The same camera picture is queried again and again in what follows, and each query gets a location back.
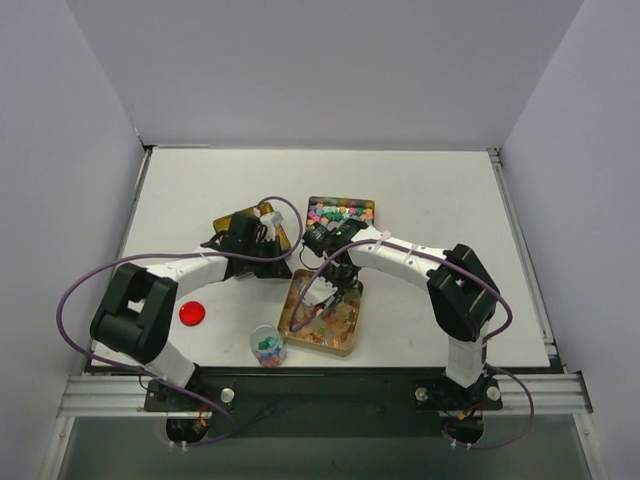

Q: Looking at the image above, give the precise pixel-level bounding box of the clear glass jar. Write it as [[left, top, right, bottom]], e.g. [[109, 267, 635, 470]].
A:
[[249, 324, 286, 368]]

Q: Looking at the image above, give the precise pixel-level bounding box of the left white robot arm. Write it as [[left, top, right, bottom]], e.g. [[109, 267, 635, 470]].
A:
[[90, 211, 292, 411]]

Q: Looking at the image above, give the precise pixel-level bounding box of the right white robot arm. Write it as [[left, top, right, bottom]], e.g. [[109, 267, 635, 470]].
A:
[[298, 219, 499, 408]]

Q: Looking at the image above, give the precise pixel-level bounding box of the dark square candy tin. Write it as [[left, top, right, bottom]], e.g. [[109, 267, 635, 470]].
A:
[[202, 202, 291, 279]]

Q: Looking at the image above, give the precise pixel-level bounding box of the gold square candy tin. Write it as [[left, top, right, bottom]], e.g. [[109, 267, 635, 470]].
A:
[[278, 269, 364, 356]]

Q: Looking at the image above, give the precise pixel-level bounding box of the gold rectangular candy tin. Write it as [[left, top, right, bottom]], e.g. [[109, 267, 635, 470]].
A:
[[305, 196, 376, 231]]

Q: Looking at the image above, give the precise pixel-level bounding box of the red round jar lid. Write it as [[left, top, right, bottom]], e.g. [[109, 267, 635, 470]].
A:
[[178, 301, 206, 327]]

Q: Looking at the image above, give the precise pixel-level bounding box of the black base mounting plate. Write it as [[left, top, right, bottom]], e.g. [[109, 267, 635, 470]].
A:
[[144, 370, 503, 444]]

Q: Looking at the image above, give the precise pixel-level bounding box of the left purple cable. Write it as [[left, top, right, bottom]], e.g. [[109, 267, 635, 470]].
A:
[[55, 196, 304, 446]]

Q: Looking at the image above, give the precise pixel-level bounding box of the purple cable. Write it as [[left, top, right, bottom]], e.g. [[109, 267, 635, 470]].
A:
[[55, 196, 304, 446], [288, 239, 536, 451]]

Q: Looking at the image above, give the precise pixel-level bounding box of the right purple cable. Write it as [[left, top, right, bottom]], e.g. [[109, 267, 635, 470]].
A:
[[288, 239, 536, 451]]

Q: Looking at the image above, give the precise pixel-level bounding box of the aluminium frame rail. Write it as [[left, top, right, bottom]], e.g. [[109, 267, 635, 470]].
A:
[[58, 374, 593, 418]]

